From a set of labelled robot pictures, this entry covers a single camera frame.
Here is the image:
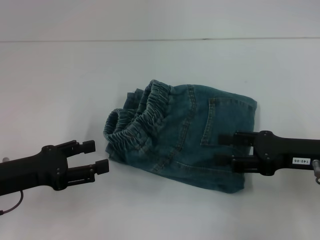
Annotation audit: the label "blue denim shorts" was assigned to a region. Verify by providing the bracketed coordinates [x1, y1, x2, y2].
[102, 79, 258, 195]

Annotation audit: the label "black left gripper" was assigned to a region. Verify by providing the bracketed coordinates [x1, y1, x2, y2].
[0, 140, 110, 197]

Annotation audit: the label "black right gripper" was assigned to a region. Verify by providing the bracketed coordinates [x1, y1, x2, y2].
[215, 130, 320, 176]

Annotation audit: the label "thin black cable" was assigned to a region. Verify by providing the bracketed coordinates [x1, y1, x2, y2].
[0, 189, 25, 216]

